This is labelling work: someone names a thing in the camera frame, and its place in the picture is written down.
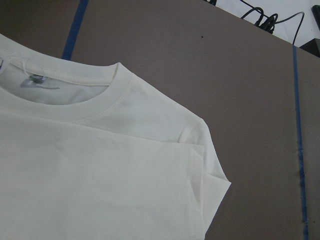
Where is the cream long-sleeve cat shirt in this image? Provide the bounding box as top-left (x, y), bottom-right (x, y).
top-left (0, 36), bottom-right (230, 240)

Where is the black cable bundle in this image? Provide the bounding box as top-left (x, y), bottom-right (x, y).
top-left (207, 0), bottom-right (305, 47)

